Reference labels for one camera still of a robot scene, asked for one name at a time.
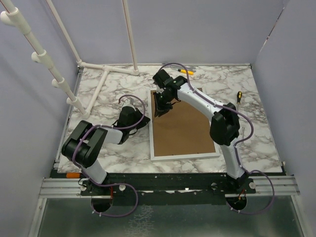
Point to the silver wrench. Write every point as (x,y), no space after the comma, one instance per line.
(179,68)

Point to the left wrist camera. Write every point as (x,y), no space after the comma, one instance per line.
(128,102)

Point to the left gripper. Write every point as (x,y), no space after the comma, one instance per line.
(145,120)

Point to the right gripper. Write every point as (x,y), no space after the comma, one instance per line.
(159,110)

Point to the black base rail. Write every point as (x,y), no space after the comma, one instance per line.
(164,189)

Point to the white picture frame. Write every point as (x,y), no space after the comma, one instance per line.
(182,133)

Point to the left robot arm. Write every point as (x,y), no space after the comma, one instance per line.
(84,144)

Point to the aluminium extrusion rail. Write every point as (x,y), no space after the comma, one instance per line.
(60,188)

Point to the black yellow screwdriver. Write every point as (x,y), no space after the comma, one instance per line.
(239,96)

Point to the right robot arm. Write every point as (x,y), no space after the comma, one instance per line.
(223,118)

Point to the yellow utility knife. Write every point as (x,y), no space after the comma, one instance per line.
(185,71)

